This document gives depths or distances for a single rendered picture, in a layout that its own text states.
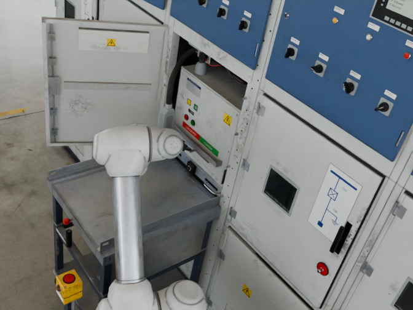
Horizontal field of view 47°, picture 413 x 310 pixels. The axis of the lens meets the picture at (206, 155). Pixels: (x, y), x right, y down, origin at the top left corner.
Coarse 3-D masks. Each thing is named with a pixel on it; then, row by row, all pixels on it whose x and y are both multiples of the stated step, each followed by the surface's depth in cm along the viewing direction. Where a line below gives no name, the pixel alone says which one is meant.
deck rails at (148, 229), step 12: (60, 168) 241; (72, 168) 246; (84, 168) 251; (96, 168) 256; (60, 180) 243; (204, 204) 239; (216, 204) 247; (168, 216) 226; (180, 216) 232; (192, 216) 238; (144, 228) 219; (156, 228) 225; (108, 240) 208
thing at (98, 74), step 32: (64, 32) 233; (96, 32) 234; (128, 32) 238; (160, 32) 245; (64, 64) 243; (96, 64) 247; (128, 64) 251; (160, 64) 256; (64, 96) 253; (96, 96) 258; (128, 96) 263; (160, 96) 265; (64, 128) 265; (96, 128) 270
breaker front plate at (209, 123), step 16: (192, 80) 245; (192, 96) 249; (208, 96) 238; (176, 112) 265; (208, 112) 241; (224, 112) 231; (192, 128) 256; (208, 128) 245; (224, 128) 234; (224, 144) 237; (224, 160) 241
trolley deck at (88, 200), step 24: (168, 168) 267; (72, 192) 238; (96, 192) 241; (144, 192) 247; (168, 192) 250; (192, 192) 253; (72, 216) 226; (96, 216) 227; (144, 216) 233; (216, 216) 247; (96, 240) 215; (144, 240) 219
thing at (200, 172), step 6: (180, 156) 271; (186, 156) 266; (186, 162) 268; (192, 162) 263; (198, 168) 260; (198, 174) 261; (204, 174) 256; (204, 180) 258; (210, 180) 253; (210, 186) 255; (216, 186) 250; (216, 192) 251
